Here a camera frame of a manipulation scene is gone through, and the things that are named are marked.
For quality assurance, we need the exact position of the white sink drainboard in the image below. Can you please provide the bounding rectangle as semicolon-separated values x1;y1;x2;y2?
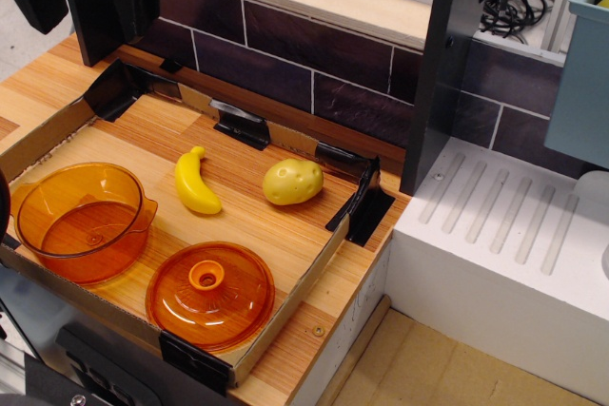
386;140;608;404

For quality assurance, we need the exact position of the light blue plastic bin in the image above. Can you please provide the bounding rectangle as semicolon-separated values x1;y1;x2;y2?
545;0;608;168

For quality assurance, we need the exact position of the cardboard fence with black tape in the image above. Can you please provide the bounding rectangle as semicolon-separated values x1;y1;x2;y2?
1;54;407;405

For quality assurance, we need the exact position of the yellow toy potato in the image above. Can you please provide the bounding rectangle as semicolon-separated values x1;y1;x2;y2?
263;159;324;205

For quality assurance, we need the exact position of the orange transparent pot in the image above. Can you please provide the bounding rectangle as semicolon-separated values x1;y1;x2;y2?
10;163;158;284

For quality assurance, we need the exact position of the yellow toy banana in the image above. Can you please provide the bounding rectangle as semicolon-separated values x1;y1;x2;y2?
174;146;222;215

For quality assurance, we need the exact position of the orange transparent pot lid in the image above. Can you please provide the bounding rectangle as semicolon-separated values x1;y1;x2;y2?
146;242;275;352

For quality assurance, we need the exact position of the dark grey vertical post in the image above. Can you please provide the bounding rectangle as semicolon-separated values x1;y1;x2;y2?
400;0;484;196

